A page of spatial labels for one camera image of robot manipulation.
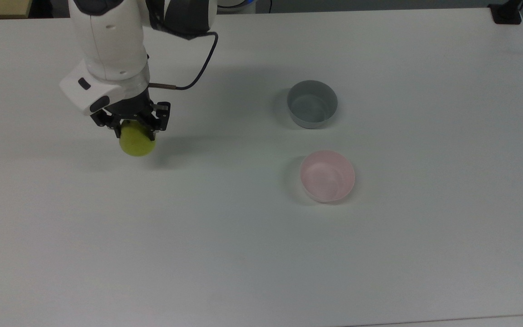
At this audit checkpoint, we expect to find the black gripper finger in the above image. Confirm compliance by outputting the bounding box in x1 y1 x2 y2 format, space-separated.
91 110 124 139
140 101 172 142

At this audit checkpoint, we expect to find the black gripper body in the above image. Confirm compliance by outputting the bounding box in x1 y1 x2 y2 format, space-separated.
106 88 154 123

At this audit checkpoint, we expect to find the yellow-green ball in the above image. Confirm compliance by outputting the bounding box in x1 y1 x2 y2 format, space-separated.
119 120 158 158

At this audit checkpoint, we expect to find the grey plastic bowl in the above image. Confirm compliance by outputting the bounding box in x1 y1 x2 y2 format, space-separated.
287 80 338 129

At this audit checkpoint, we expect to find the pink plastic bowl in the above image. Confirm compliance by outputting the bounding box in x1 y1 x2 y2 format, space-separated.
300 150 356 203

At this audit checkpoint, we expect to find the black corner clamp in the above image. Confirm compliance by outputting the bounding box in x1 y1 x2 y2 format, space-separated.
488 0 523 25

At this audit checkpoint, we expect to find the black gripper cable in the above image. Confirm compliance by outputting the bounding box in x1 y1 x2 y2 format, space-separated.
148 31 220 91

